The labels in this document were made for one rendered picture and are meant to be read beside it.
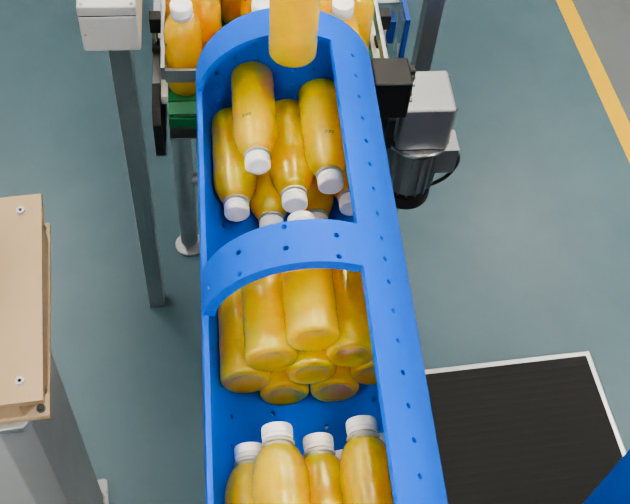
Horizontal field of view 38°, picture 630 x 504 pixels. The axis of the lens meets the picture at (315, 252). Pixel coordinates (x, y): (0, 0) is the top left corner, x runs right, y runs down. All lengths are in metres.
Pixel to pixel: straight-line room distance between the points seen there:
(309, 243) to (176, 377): 1.34
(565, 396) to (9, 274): 1.46
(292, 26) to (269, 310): 0.38
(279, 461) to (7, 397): 0.38
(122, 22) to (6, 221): 0.45
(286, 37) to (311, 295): 0.36
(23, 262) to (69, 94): 1.75
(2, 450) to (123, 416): 1.00
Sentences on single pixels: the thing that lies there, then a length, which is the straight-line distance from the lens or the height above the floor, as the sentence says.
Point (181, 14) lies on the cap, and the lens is 1.65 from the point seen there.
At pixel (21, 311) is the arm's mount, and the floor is 1.07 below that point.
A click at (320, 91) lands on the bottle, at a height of 1.14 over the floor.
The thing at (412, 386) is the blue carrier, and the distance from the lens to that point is 1.11.
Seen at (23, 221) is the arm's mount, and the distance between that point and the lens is 1.39.
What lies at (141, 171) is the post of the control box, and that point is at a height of 0.57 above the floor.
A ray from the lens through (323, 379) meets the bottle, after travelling 1.26.
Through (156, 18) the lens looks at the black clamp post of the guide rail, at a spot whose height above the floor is 0.98.
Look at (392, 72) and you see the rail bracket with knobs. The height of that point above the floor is 1.00.
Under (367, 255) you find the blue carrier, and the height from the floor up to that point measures 1.22.
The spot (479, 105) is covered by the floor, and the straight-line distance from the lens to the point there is 3.10.
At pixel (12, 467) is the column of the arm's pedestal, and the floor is 0.83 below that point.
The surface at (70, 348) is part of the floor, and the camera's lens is 2.51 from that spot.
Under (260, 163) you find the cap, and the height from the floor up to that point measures 1.11.
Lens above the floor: 2.17
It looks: 55 degrees down
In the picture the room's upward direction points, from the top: 6 degrees clockwise
